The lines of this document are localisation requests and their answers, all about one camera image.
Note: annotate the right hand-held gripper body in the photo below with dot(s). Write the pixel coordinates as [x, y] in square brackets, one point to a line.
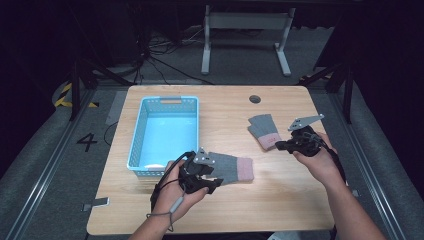
[305, 141]

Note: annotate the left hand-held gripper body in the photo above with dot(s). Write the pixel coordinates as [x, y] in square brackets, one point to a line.
[190, 176]

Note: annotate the grey pink sock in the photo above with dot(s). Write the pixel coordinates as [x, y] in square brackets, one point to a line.
[233, 168]
[263, 128]

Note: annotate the light blue plastic basket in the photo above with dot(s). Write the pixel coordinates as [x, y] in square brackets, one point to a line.
[166, 133]

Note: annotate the person's left hand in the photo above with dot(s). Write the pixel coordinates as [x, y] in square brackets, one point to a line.
[173, 200]

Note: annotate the person's right hand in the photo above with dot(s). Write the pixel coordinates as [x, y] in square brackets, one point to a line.
[321, 166]

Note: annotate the black metal stand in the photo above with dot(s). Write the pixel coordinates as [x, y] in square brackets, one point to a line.
[75, 90]
[348, 93]

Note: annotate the grey floor tape piece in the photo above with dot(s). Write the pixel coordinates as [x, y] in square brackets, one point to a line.
[98, 202]

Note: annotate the grey floor tape strip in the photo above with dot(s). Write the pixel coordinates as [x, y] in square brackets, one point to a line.
[116, 106]

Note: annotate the yellow black hazard tape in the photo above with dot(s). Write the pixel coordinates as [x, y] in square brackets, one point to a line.
[65, 91]

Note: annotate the white metal stand frame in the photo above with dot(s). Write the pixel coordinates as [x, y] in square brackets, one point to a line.
[246, 20]

